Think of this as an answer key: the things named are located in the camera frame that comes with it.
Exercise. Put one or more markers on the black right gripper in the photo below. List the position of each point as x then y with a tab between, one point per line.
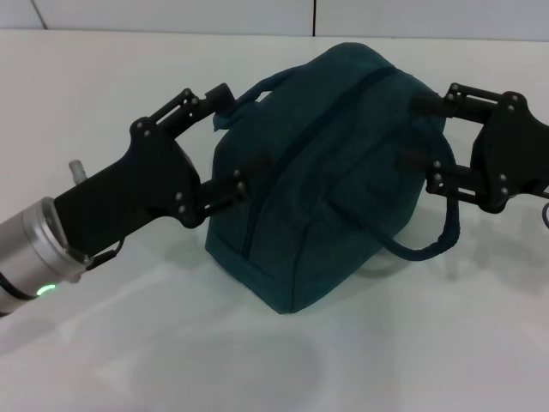
512	146

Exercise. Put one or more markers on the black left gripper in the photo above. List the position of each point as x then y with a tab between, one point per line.
128	193

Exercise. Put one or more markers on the dark teal insulated lunch bag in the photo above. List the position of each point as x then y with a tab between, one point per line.
326	180

